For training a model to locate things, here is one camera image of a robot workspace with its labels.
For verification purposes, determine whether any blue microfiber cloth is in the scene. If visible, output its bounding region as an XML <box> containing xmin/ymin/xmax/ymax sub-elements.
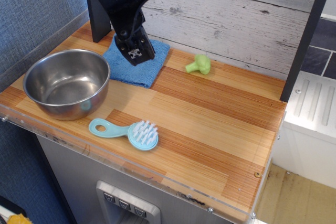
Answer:
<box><xmin>103</xmin><ymin>39</ymin><xmax>170</xmax><ymax>88</ymax></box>

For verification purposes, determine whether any green toy broccoli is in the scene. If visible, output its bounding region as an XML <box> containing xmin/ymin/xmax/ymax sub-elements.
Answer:
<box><xmin>185</xmin><ymin>54</ymin><xmax>211</xmax><ymax>74</ymax></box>

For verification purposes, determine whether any white toy sink drainboard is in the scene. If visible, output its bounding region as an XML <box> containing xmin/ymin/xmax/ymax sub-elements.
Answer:
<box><xmin>272</xmin><ymin>71</ymin><xmax>335</xmax><ymax>188</ymax></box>

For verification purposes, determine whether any clear acrylic edge guard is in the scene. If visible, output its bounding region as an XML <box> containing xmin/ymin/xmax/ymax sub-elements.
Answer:
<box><xmin>1</xmin><ymin>98</ymin><xmax>286</xmax><ymax>223</ymax></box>

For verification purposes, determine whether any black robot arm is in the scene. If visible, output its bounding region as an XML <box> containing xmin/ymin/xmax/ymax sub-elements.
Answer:
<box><xmin>98</xmin><ymin>0</ymin><xmax>155</xmax><ymax>66</ymax></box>

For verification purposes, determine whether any silver dispenser button panel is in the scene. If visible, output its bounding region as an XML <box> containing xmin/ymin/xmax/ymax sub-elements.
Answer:
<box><xmin>96</xmin><ymin>180</ymin><xmax>161</xmax><ymax>223</ymax></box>

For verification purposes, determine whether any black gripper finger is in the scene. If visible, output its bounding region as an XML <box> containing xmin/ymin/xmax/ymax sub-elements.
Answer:
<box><xmin>114</xmin><ymin>26</ymin><xmax>155</xmax><ymax>66</ymax></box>

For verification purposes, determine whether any silver metal bowl pan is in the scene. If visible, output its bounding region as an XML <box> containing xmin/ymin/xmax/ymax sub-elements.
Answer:
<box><xmin>23</xmin><ymin>49</ymin><xmax>110</xmax><ymax>120</ymax></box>

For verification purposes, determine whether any yellow object at corner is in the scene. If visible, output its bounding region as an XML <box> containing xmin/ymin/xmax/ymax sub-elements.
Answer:
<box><xmin>7</xmin><ymin>214</ymin><xmax>32</xmax><ymax>224</ymax></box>

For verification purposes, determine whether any light blue dish brush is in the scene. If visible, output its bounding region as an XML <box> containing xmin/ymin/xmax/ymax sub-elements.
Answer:
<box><xmin>89</xmin><ymin>119</ymin><xmax>159</xmax><ymax>151</ymax></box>

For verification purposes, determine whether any dark right shelf post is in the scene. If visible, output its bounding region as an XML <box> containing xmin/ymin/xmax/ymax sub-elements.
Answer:
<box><xmin>280</xmin><ymin>0</ymin><xmax>327</xmax><ymax>102</ymax></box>

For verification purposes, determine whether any dark shelf post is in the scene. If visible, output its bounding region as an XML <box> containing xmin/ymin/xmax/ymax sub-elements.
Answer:
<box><xmin>280</xmin><ymin>0</ymin><xmax>327</xmax><ymax>102</ymax></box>
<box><xmin>87</xmin><ymin>0</ymin><xmax>112</xmax><ymax>42</ymax></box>

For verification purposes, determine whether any dark left shelf post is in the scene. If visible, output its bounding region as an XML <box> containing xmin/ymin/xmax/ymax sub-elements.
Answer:
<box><xmin>87</xmin><ymin>0</ymin><xmax>112</xmax><ymax>42</ymax></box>

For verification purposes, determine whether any grey toy cabinet front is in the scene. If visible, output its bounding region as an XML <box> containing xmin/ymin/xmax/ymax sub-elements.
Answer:
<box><xmin>37</xmin><ymin>136</ymin><xmax>228</xmax><ymax>223</ymax></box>

